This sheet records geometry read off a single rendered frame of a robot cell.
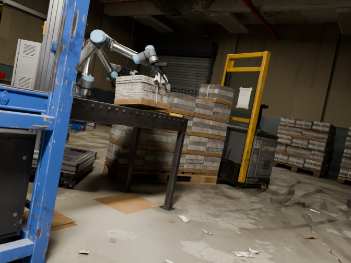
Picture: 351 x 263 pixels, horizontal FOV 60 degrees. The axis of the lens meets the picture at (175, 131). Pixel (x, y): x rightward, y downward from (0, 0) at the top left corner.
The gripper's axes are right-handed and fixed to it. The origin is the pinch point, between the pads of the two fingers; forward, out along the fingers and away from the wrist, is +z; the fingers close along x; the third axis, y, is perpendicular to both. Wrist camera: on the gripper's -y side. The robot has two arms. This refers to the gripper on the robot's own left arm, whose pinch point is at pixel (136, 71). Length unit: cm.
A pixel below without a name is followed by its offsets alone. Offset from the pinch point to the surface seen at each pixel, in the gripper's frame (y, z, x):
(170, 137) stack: 63, 40, 49
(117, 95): 21, -51, 112
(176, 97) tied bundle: 17, 40, 41
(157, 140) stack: 68, 24, 52
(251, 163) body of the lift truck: 82, 172, 53
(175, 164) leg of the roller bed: 67, 4, 136
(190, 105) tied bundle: 22, 61, 40
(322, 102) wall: -42, 635, -221
